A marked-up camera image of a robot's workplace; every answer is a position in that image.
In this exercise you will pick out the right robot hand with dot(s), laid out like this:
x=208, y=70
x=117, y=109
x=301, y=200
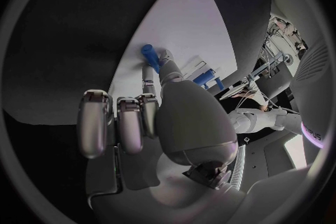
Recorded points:
x=194, y=123

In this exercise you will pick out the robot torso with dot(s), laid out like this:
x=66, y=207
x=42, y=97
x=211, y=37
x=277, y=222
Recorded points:
x=312, y=85

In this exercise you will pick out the blue cylinder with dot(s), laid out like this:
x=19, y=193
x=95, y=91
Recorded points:
x=204, y=79

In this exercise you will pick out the small blue peg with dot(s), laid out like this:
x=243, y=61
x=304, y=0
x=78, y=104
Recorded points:
x=219, y=83

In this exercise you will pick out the desk with dark monitor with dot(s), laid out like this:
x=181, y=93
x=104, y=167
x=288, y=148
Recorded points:
x=275, y=81

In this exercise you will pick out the white task board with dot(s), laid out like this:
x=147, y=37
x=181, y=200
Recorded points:
x=189, y=24

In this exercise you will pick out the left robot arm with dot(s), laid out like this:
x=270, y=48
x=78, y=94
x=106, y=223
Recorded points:
x=262, y=120

